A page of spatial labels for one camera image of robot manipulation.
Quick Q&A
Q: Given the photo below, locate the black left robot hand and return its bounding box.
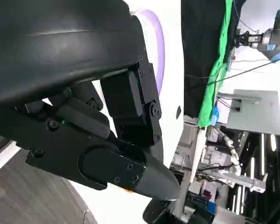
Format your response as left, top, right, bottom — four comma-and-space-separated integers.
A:
0, 0, 181, 202

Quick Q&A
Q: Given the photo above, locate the lilac plate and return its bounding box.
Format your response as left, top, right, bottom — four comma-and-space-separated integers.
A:
133, 9, 166, 96

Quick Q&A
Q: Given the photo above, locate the black curtain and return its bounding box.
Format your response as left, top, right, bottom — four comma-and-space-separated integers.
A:
182, 0, 247, 119

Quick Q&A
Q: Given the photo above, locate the green cloth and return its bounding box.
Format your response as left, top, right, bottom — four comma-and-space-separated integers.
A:
197, 0, 235, 128

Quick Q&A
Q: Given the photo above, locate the blue plastic item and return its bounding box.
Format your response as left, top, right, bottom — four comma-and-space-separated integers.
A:
211, 105, 222, 126

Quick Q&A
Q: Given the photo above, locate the white table leg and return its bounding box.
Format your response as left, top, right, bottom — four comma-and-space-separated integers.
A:
189, 127, 207, 185

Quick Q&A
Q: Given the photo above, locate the grey metal panel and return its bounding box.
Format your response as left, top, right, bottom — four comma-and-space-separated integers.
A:
226, 88, 280, 136

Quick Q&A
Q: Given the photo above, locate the long black cable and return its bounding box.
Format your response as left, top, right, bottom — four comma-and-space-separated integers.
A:
184, 55, 280, 84

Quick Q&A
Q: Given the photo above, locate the white wrapped hose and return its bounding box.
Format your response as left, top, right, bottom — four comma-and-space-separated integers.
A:
223, 134, 242, 175

